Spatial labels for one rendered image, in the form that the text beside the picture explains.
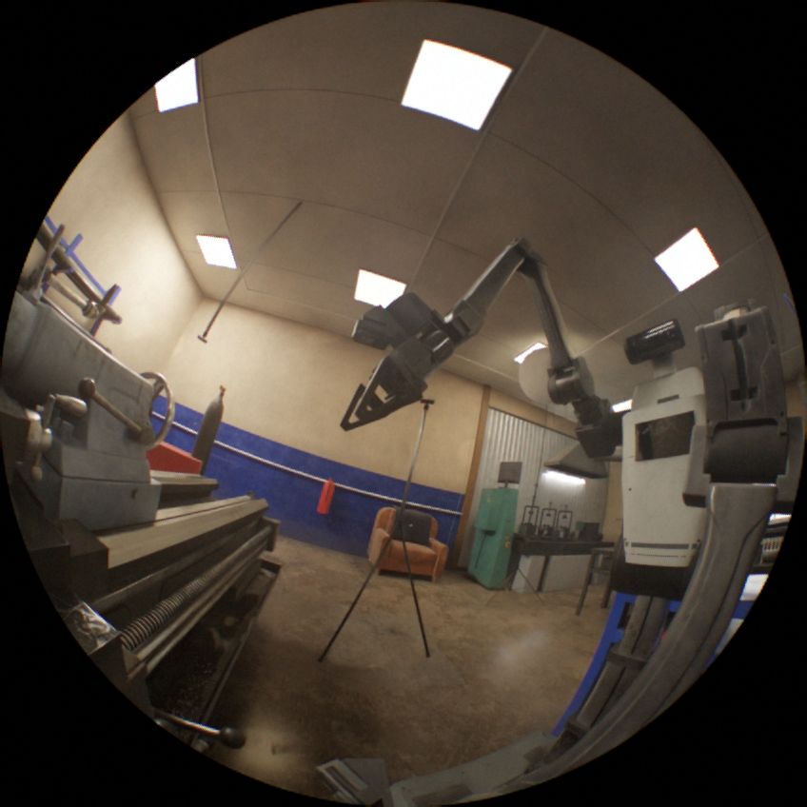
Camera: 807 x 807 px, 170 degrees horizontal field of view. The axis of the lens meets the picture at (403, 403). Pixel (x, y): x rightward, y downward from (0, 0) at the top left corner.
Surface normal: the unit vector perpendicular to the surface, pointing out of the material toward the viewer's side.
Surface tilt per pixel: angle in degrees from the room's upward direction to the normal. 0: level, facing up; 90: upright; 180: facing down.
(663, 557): 90
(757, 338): 103
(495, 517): 90
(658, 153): 180
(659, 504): 90
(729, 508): 80
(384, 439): 90
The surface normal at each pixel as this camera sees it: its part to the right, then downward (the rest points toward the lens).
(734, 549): -0.85, -0.48
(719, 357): -0.96, -0.10
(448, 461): 0.26, -0.26
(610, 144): -0.23, 0.92
